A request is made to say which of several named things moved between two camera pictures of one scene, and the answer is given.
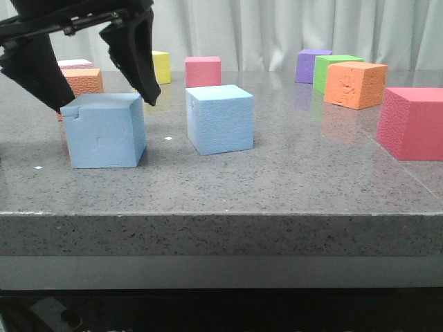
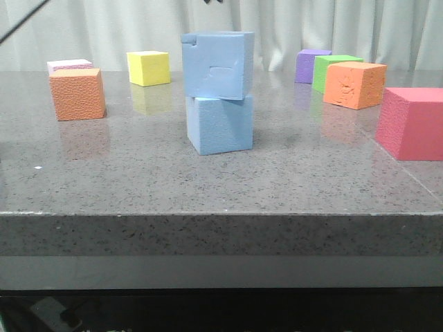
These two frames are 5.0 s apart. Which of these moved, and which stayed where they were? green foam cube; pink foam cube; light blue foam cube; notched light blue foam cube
Moved: notched light blue foam cube
Stayed: light blue foam cube; green foam cube; pink foam cube
